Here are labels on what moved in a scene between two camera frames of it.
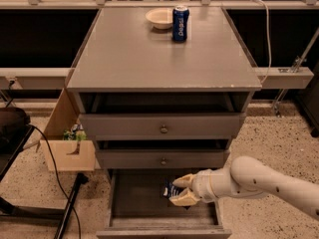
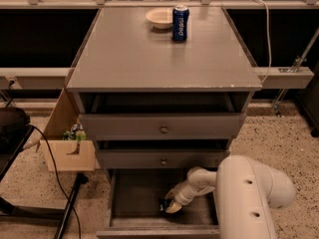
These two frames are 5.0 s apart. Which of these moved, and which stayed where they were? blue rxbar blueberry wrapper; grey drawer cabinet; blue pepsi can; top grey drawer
Moved: blue rxbar blueberry wrapper
Stayed: blue pepsi can; top grey drawer; grey drawer cabinet
